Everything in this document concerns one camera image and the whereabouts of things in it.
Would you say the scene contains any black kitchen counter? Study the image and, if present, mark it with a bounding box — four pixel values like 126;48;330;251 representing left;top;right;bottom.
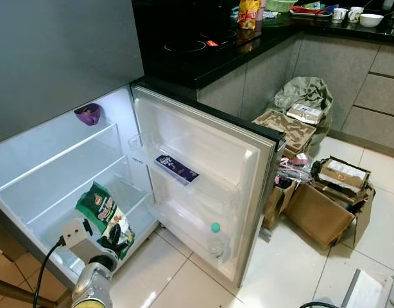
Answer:
132;0;394;90

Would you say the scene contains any large open cardboard box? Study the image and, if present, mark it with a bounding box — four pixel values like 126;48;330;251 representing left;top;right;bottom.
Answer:
286;182;377;250

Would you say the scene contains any green white snack pouch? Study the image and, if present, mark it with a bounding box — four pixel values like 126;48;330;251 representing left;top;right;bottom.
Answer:
75;182;137;261

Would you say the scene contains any pink tumbler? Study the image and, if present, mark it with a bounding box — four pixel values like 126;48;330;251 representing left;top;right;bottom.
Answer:
255;0;268;21

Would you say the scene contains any purple chocolate bar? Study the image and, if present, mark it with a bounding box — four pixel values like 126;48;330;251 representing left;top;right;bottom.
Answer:
155;154;200;184

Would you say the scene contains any green cap water bottle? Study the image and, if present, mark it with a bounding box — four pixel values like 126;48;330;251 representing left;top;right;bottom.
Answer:
207;222;228;262

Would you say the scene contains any small purple bowl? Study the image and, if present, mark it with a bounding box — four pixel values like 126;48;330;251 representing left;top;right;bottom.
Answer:
73;103;102;127

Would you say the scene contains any small cardboard box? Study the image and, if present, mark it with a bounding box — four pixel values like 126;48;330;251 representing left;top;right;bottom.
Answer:
262;178;299;230

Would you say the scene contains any pink cable bundle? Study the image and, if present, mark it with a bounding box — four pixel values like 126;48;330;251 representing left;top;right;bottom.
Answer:
274;153;316;187

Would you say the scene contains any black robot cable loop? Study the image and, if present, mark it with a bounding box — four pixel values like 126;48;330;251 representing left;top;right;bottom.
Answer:
300;300;340;308

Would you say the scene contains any green plastic basket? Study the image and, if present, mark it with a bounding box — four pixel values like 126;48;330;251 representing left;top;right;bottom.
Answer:
266;0;299;13

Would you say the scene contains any white label cardboard box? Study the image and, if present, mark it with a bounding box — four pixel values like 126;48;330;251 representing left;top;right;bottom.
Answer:
311;155;372;207

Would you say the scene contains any white mug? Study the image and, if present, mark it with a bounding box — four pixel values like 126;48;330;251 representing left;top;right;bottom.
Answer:
348;6;365;24
331;7;348;22

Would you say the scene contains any silver freezer door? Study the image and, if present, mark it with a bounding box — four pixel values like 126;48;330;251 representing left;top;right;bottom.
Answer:
0;0;145;147

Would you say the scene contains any white paper package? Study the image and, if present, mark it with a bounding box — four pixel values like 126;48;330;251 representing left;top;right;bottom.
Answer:
286;102;326;126

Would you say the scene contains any black induction cooktop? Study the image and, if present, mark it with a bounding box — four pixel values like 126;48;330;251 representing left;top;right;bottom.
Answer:
155;22;255;62

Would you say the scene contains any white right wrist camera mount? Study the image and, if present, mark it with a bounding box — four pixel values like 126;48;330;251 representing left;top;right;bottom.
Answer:
340;268;394;308

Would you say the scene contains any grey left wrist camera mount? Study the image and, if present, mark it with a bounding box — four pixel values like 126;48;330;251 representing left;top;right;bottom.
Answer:
60;217;100;259

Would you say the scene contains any yellow snack bag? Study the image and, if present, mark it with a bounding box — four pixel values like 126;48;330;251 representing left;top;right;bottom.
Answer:
238;0;262;31

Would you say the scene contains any grey green sack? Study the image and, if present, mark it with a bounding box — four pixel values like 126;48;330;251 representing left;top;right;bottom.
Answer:
273;76;335;147

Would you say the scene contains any white bowl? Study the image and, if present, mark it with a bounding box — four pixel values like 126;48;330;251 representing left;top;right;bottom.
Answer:
359;13;385;28

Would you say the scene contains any silver fridge main door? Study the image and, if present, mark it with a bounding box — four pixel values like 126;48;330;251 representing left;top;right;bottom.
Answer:
130;83;287;288

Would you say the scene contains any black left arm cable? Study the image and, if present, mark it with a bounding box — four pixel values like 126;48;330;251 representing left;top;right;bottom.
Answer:
32;235;68;308

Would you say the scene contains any red tray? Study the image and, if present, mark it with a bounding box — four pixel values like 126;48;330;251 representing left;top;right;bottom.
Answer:
289;4;327;18

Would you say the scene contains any glass fridge shelf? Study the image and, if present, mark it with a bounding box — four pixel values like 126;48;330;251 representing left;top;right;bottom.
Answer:
0;122;124;193
17;154;146;228

